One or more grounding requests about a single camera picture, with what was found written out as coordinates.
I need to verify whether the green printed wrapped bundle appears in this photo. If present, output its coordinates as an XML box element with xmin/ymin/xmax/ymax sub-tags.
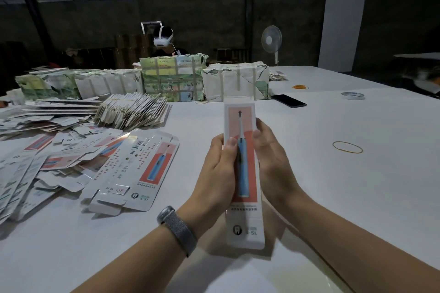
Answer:
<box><xmin>139</xmin><ymin>53</ymin><xmax>209</xmax><ymax>103</ymax></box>

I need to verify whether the person's right forearm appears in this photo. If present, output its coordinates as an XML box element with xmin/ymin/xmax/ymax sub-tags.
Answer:
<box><xmin>282</xmin><ymin>190</ymin><xmax>440</xmax><ymax>293</ymax></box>

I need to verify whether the dark wooden chair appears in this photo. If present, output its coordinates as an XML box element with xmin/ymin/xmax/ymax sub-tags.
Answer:
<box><xmin>214</xmin><ymin>48</ymin><xmax>250</xmax><ymax>64</ymax></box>

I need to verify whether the white board panel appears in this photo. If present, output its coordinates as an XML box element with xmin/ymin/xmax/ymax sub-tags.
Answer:
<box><xmin>318</xmin><ymin>0</ymin><xmax>367</xmax><ymax>73</ymax></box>

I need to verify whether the row of white wrapped bundles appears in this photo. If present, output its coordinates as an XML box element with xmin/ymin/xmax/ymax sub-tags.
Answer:
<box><xmin>15</xmin><ymin>67</ymin><xmax>144</xmax><ymax>101</ymax></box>

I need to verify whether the white head-mounted camera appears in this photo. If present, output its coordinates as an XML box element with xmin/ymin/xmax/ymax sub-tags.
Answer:
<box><xmin>141</xmin><ymin>22</ymin><xmax>175</xmax><ymax>46</ymax></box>

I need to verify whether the person's left forearm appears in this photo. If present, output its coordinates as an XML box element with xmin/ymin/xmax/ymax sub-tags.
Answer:
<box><xmin>72</xmin><ymin>226</ymin><xmax>190</xmax><ymax>293</ymax></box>

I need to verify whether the person's right hand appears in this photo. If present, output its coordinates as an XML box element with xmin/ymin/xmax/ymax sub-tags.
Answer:
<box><xmin>252</xmin><ymin>118</ymin><xmax>303</xmax><ymax>213</ymax></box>

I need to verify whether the pile of cartons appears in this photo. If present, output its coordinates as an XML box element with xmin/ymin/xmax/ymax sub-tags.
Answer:
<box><xmin>0</xmin><ymin>93</ymin><xmax>181</xmax><ymax>225</ymax></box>

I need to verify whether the toothbrush carton box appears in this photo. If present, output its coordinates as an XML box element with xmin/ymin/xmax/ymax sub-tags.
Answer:
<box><xmin>222</xmin><ymin>95</ymin><xmax>266</xmax><ymax>250</ymax></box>

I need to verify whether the grey band wristwatch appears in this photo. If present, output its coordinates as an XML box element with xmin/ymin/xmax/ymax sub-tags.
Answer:
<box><xmin>156</xmin><ymin>206</ymin><xmax>199</xmax><ymax>258</ymax></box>

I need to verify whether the black smartphone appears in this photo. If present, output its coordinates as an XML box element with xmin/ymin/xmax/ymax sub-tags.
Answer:
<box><xmin>271</xmin><ymin>93</ymin><xmax>308</xmax><ymax>108</ymax></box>

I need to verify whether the stack of brown cartons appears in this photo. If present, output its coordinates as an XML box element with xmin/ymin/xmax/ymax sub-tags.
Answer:
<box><xmin>113</xmin><ymin>33</ymin><xmax>154</xmax><ymax>69</ymax></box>

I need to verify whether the person's left hand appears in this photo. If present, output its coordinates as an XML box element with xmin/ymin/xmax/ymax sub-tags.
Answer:
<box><xmin>177</xmin><ymin>133</ymin><xmax>240</xmax><ymax>239</ymax></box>

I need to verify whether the cluttered side table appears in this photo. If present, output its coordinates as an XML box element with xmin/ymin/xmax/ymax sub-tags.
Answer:
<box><xmin>395</xmin><ymin>52</ymin><xmax>440</xmax><ymax>97</ymax></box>

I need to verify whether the white strapped wrapped bundle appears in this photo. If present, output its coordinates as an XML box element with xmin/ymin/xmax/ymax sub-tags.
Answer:
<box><xmin>202</xmin><ymin>61</ymin><xmax>271</xmax><ymax>103</ymax></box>

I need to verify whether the white standing fan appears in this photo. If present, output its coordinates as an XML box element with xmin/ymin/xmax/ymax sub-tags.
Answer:
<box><xmin>260</xmin><ymin>25</ymin><xmax>283</xmax><ymax>65</ymax></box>

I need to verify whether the thin tan rubber band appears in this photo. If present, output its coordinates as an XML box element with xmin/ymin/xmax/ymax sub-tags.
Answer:
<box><xmin>333</xmin><ymin>140</ymin><xmax>364</xmax><ymax>154</ymax></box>

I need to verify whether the fanned stack of white cartons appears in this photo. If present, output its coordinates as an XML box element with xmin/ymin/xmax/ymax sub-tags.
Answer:
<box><xmin>96</xmin><ymin>93</ymin><xmax>173</xmax><ymax>130</ymax></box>

